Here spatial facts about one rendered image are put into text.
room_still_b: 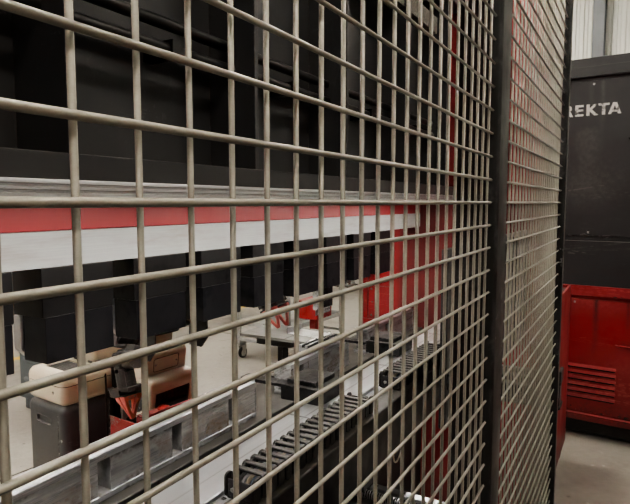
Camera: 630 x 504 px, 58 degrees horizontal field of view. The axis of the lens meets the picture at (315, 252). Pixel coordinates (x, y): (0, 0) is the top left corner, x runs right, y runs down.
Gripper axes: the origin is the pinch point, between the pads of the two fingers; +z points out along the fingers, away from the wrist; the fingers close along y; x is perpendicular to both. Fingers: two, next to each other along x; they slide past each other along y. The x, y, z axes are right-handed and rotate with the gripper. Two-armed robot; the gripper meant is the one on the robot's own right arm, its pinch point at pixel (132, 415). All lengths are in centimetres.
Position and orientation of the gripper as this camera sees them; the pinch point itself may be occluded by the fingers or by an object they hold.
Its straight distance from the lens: 188.1
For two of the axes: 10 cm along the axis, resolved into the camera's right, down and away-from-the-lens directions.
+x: 5.8, -0.7, 8.1
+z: 1.9, 9.8, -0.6
